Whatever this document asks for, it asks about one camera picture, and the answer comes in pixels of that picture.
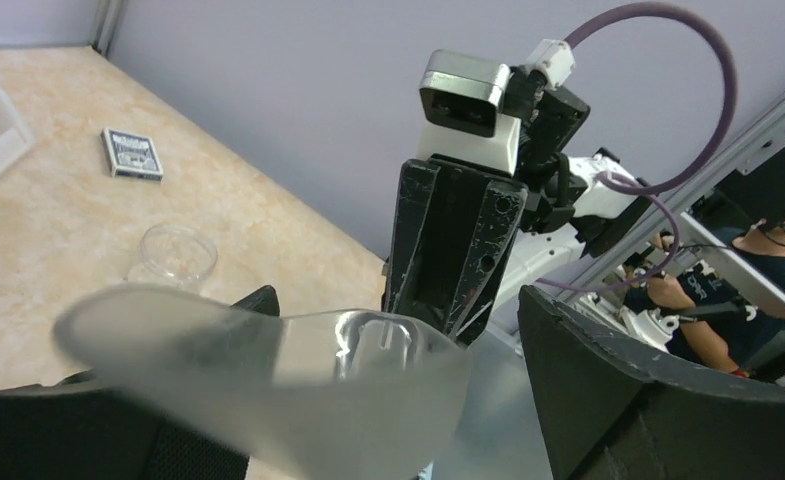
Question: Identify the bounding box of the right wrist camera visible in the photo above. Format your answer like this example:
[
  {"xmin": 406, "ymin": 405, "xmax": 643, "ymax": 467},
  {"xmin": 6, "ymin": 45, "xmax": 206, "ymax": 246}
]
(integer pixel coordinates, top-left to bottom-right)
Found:
[{"xmin": 415, "ymin": 40, "xmax": 588, "ymax": 177}]

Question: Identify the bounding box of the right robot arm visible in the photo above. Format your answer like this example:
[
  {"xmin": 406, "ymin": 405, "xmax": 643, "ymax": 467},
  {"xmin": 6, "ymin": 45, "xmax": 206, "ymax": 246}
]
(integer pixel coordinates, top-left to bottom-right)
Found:
[{"xmin": 381, "ymin": 87, "xmax": 649, "ymax": 345}]

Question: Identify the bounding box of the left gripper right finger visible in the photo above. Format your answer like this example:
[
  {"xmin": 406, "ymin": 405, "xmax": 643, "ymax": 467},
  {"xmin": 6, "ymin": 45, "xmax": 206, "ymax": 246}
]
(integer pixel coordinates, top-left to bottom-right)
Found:
[{"xmin": 518, "ymin": 286, "xmax": 785, "ymax": 479}]

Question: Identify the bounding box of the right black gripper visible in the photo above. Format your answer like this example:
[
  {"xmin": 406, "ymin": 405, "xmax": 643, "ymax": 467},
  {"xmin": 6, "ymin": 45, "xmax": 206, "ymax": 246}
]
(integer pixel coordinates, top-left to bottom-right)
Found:
[{"xmin": 382, "ymin": 154, "xmax": 529, "ymax": 345}]

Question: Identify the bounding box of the clear plastic cup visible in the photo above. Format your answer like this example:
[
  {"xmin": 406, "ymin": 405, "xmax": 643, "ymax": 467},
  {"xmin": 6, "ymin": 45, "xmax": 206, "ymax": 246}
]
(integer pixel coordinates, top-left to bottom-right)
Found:
[{"xmin": 122, "ymin": 223, "xmax": 219, "ymax": 293}]

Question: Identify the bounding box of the blue playing card box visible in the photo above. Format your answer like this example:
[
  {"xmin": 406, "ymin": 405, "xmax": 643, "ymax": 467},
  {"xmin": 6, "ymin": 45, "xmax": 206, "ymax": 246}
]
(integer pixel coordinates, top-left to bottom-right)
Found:
[{"xmin": 100, "ymin": 128, "xmax": 164, "ymax": 182}]

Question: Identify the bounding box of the clear plastic scoop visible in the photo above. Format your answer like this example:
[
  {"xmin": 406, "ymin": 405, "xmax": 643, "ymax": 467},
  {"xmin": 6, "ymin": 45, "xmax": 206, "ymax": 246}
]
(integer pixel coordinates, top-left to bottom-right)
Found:
[{"xmin": 53, "ymin": 284, "xmax": 472, "ymax": 479}]

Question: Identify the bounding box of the person in dark shirt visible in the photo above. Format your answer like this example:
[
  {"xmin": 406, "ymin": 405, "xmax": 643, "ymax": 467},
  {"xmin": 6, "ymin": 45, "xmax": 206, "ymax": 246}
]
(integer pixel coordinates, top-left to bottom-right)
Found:
[{"xmin": 623, "ymin": 221, "xmax": 785, "ymax": 377}]

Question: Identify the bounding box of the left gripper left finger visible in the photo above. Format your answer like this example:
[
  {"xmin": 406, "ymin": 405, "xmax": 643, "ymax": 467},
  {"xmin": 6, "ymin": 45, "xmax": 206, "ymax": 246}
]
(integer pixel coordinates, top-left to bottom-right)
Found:
[{"xmin": 0, "ymin": 284, "xmax": 282, "ymax": 480}]

